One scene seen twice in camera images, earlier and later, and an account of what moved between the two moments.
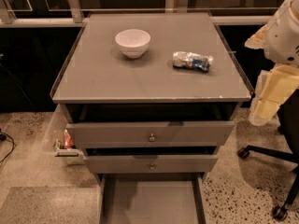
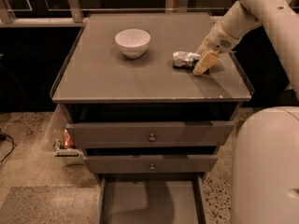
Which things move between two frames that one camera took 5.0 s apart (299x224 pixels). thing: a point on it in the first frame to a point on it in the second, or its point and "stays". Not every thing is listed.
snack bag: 192,61 stays
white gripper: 282,41 to 219,41
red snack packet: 67,140 stays
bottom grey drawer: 152,199 stays
